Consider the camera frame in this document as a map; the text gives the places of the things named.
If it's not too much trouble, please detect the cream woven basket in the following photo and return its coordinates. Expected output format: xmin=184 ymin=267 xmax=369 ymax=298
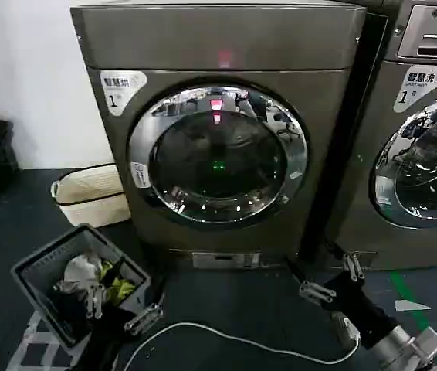
xmin=50 ymin=163 xmax=133 ymax=228

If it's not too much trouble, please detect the silver bottom service panel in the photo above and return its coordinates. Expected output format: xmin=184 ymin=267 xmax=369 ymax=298
xmin=190 ymin=250 xmax=263 ymax=270

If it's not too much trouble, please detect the yellow-green garment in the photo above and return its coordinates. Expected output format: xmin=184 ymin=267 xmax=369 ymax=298
xmin=99 ymin=259 xmax=136 ymax=301

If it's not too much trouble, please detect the green floor tape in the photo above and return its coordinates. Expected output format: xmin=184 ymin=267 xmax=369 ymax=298
xmin=389 ymin=269 xmax=411 ymax=299

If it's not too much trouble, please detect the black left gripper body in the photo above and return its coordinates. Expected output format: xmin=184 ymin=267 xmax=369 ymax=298
xmin=82 ymin=314 xmax=137 ymax=371

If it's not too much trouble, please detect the grey front-load dryer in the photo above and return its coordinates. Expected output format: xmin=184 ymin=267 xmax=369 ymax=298
xmin=69 ymin=2 xmax=368 ymax=267

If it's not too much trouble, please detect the dark garment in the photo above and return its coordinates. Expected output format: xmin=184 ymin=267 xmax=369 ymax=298
xmin=51 ymin=281 xmax=90 ymax=315

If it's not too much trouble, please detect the round chrome glass door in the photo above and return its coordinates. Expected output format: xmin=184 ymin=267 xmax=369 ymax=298
xmin=368 ymin=82 xmax=437 ymax=230

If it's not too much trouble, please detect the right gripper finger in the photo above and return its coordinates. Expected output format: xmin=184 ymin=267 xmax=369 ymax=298
xmin=286 ymin=258 xmax=337 ymax=307
xmin=330 ymin=239 xmax=366 ymax=282

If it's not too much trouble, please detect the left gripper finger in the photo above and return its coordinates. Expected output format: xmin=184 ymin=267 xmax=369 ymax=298
xmin=85 ymin=255 xmax=127 ymax=319
xmin=124 ymin=288 xmax=166 ymax=335

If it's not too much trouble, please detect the grey plastic laundry basket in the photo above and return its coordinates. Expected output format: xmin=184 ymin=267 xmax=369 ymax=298
xmin=9 ymin=223 xmax=153 ymax=348

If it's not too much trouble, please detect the small white door sticker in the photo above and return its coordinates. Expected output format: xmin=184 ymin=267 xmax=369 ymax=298
xmin=130 ymin=161 xmax=153 ymax=190

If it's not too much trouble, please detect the white paper scrap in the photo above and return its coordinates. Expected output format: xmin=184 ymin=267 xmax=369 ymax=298
xmin=394 ymin=298 xmax=432 ymax=312

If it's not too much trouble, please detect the round glass dryer door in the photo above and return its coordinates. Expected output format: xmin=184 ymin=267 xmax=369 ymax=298
xmin=127 ymin=72 xmax=311 ymax=226

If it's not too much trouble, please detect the white cloth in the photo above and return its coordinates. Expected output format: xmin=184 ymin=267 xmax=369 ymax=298
xmin=63 ymin=251 xmax=106 ymax=285

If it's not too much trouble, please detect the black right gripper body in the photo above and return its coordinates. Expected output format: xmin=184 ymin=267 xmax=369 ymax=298
xmin=324 ymin=271 xmax=401 ymax=349

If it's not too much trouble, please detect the grey dryer with drawer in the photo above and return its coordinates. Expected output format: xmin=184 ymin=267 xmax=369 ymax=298
xmin=324 ymin=0 xmax=437 ymax=272

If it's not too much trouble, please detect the white number label sticker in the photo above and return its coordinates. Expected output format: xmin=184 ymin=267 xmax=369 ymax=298
xmin=99 ymin=70 xmax=149 ymax=117

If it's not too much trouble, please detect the white label with blue print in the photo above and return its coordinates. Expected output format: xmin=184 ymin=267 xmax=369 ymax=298
xmin=393 ymin=66 xmax=437 ymax=114

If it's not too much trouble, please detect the white cable with plug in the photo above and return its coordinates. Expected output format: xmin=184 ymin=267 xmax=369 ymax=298
xmin=124 ymin=311 xmax=361 ymax=371

